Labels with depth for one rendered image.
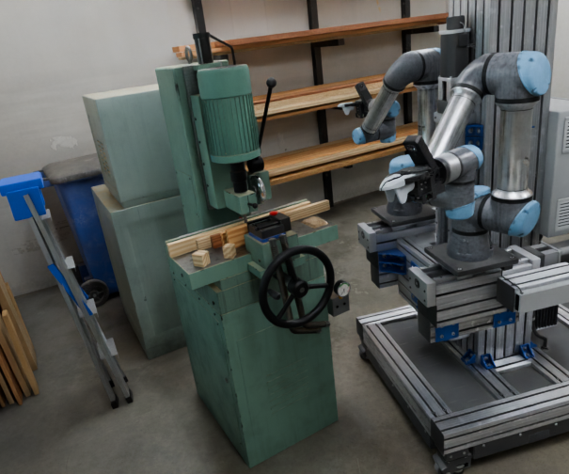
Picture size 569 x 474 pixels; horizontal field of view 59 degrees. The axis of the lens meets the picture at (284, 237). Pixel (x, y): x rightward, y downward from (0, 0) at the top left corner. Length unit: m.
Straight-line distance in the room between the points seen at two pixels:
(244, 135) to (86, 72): 2.38
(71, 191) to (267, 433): 2.01
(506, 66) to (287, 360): 1.26
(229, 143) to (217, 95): 0.16
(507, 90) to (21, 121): 3.19
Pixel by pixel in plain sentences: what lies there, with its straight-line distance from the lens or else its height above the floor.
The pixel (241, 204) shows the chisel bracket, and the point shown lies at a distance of 1.79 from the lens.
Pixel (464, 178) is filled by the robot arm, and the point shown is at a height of 1.18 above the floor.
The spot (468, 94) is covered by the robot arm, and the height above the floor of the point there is 1.36.
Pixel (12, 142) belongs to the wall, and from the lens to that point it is 3.96.
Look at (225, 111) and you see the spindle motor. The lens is 1.70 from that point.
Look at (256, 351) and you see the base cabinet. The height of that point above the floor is 0.52.
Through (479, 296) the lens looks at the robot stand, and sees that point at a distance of 1.84.
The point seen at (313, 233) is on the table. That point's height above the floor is 0.89.
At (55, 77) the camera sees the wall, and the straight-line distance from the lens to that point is 3.94.
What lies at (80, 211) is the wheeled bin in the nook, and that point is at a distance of 3.46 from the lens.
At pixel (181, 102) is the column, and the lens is 1.91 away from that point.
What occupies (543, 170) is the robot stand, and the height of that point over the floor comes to 1.02.
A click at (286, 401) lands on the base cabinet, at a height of 0.24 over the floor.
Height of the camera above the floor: 1.58
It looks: 22 degrees down
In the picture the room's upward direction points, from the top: 7 degrees counter-clockwise
